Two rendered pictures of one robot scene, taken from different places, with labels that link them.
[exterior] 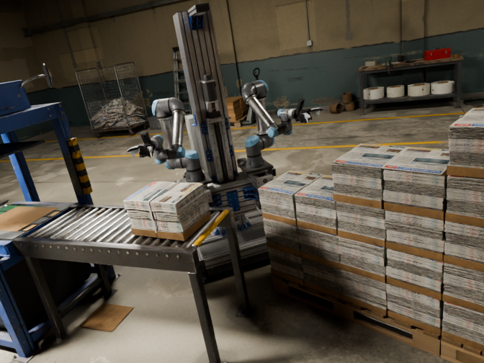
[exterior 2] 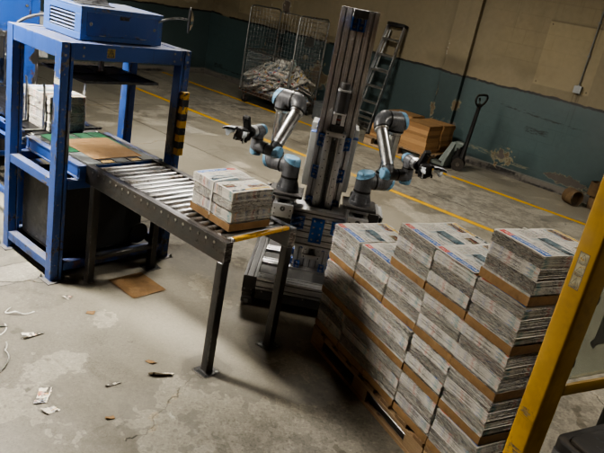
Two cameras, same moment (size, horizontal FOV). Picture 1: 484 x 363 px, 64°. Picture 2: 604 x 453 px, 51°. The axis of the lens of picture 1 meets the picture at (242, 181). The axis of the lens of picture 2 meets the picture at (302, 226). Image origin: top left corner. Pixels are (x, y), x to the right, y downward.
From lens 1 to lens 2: 1.35 m
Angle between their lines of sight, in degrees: 13
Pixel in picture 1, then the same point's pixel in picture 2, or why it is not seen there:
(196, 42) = (350, 44)
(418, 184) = (457, 275)
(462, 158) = (493, 263)
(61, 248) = (124, 190)
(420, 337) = (409, 440)
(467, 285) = (459, 395)
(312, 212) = (369, 269)
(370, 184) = (423, 259)
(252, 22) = (510, 29)
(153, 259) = (193, 235)
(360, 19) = not seen: outside the picture
